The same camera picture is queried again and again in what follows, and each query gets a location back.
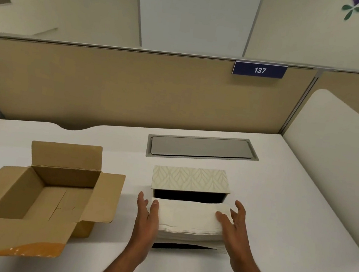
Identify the person's left hand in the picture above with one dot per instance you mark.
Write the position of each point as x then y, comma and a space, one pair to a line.
145, 228

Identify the person's right hand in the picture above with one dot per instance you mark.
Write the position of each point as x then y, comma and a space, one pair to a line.
237, 247

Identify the person's right thumb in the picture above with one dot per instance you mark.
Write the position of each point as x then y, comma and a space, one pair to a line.
222, 219

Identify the person's left thumb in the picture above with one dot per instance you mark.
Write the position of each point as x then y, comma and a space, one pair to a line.
155, 209

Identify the stack of white tissues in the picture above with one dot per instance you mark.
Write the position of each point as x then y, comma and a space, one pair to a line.
188, 219

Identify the person's left forearm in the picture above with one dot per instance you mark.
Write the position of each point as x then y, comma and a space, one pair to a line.
122, 270

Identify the cream leaf-patterned tissue box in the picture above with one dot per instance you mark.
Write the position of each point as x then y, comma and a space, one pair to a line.
190, 180

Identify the black tissue box base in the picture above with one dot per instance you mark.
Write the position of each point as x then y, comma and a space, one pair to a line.
184, 248

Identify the open brown cardboard box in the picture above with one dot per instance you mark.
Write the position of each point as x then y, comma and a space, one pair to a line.
42, 202

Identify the wide beige partition panel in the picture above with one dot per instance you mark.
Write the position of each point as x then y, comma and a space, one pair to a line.
139, 92

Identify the white rounded desk divider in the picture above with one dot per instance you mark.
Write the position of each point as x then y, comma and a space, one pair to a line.
336, 168

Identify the blue number sign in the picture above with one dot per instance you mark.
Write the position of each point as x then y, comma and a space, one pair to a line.
259, 70

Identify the green purple flower sticker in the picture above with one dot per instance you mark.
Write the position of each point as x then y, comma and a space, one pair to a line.
352, 8

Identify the grey partition corner post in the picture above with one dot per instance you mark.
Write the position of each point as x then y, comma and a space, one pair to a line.
301, 102

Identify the white wall board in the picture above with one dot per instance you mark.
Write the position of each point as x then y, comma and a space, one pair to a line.
198, 15

